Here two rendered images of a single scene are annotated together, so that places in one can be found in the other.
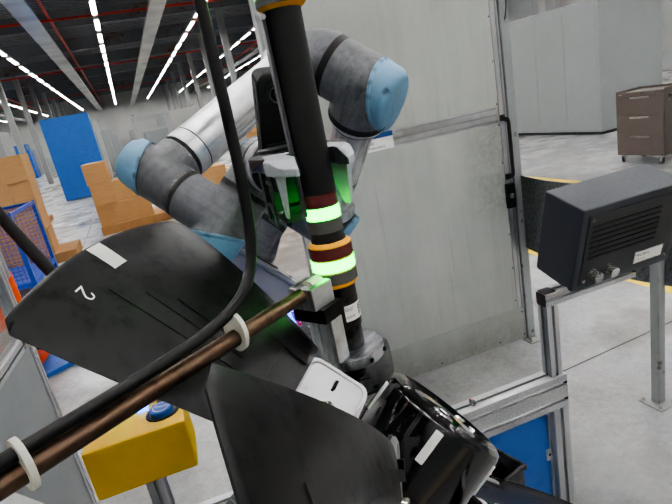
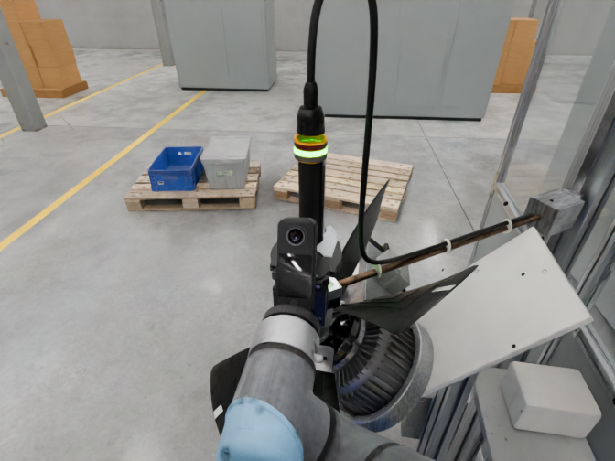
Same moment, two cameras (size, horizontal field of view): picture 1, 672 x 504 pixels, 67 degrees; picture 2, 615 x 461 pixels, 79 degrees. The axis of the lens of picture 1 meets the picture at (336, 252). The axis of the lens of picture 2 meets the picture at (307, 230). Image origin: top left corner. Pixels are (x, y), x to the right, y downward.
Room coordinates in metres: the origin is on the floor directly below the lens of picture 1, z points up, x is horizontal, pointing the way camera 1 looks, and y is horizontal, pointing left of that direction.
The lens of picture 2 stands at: (0.91, 0.19, 1.79)
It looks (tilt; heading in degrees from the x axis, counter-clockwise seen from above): 34 degrees down; 204
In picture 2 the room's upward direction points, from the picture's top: straight up
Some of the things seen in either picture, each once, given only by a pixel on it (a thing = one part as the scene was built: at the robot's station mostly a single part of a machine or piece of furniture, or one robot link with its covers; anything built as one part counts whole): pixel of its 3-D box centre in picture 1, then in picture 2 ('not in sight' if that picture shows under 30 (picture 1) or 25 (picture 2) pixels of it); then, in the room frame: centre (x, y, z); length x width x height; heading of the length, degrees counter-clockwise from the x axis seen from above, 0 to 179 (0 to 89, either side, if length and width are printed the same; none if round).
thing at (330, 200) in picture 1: (320, 198); not in sight; (0.48, 0.00, 1.43); 0.03 x 0.03 x 0.01
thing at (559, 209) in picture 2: not in sight; (553, 211); (0.00, 0.41, 1.35); 0.10 x 0.07 x 0.09; 140
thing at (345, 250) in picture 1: (330, 248); not in sight; (0.48, 0.00, 1.38); 0.04 x 0.04 x 0.01
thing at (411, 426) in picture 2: not in sight; (430, 406); (0.18, 0.27, 0.73); 0.15 x 0.09 x 0.22; 105
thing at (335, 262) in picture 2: (272, 163); (324, 261); (0.53, 0.05, 1.47); 0.09 x 0.05 x 0.02; 5
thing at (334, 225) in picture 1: (325, 224); not in sight; (0.48, 0.00, 1.40); 0.03 x 0.03 x 0.01
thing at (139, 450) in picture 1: (144, 446); not in sight; (0.75, 0.38, 1.02); 0.16 x 0.10 x 0.11; 105
